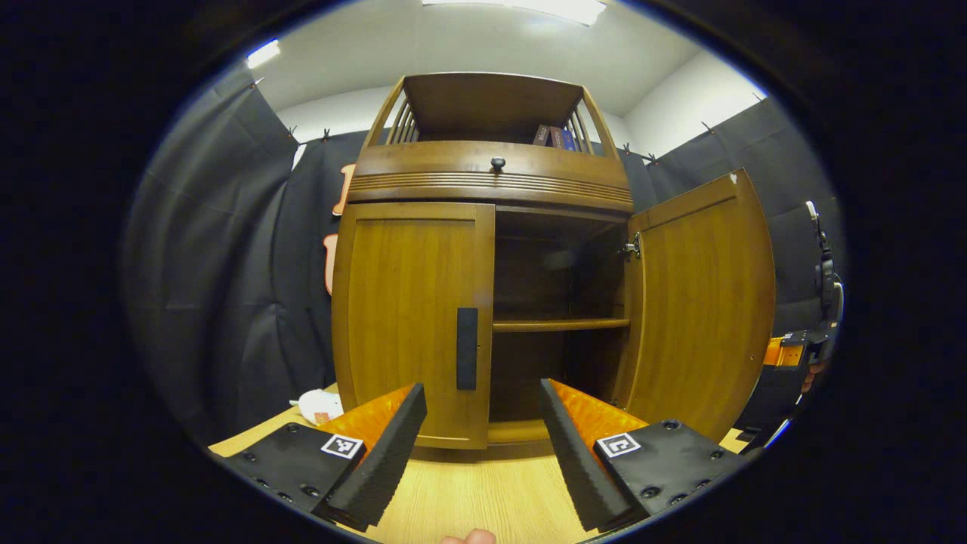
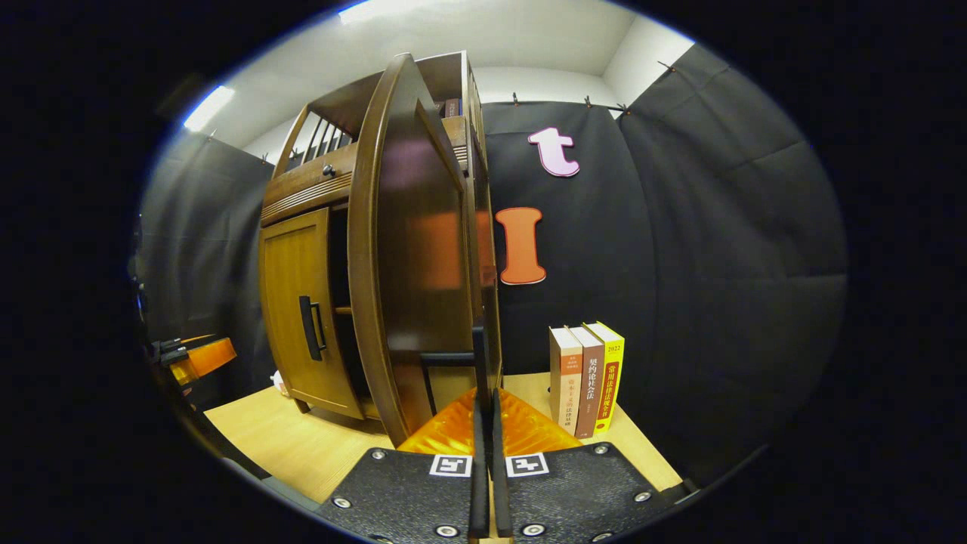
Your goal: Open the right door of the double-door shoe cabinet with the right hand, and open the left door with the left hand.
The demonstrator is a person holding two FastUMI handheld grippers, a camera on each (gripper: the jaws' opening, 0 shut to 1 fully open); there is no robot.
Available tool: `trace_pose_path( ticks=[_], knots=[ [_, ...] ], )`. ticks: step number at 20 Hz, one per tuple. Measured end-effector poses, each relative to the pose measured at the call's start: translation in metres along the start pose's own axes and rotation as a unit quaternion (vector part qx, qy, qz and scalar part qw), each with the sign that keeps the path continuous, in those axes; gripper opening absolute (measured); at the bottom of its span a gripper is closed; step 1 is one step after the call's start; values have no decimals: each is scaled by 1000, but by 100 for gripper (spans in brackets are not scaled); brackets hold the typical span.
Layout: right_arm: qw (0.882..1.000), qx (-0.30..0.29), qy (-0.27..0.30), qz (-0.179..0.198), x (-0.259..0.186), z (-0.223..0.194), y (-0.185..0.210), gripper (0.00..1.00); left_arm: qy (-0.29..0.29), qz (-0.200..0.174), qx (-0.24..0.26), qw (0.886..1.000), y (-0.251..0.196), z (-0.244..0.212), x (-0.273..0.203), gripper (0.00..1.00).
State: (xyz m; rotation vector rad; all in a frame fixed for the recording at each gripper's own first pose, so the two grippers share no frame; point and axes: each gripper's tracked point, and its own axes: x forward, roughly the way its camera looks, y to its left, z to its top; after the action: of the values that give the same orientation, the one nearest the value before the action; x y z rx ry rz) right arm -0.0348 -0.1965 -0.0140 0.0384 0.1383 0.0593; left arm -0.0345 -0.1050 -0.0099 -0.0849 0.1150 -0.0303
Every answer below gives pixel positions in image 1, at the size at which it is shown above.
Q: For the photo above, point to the maroon book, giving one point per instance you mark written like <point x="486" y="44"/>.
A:
<point x="555" y="137"/>

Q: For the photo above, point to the dark brown book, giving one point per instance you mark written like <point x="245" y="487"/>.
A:
<point x="541" y="136"/>

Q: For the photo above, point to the wide ceiling light panel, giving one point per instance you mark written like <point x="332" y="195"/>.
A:
<point x="529" y="7"/>

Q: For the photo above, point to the wooden shoe cabinet door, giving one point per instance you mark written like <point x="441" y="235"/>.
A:
<point x="702" y="302"/>
<point x="408" y="302"/>

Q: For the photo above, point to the white soft toy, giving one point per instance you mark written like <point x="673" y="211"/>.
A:
<point x="317" y="406"/>

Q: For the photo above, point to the wooden inner cabinet shelf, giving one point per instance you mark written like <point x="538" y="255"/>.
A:
<point x="559" y="325"/>

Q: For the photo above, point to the blue book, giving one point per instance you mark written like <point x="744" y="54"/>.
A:
<point x="568" y="140"/>

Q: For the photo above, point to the metal door hinge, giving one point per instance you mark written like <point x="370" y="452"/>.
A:
<point x="633" y="246"/>

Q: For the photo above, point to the wooden double-door shoe cabinet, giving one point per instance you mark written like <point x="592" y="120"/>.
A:
<point x="491" y="98"/>

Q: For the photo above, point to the small ceiling light panel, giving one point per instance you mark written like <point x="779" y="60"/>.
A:
<point x="263" y="54"/>

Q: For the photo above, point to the wooden cabinet drawer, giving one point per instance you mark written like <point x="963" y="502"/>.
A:
<point x="423" y="162"/>

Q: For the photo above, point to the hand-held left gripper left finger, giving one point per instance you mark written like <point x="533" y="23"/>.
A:
<point x="385" y="461"/>

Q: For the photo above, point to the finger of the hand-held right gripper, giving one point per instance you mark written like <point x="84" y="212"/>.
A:
<point x="782" y="353"/>

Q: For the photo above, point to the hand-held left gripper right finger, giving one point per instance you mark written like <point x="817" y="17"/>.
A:
<point x="578" y="461"/>

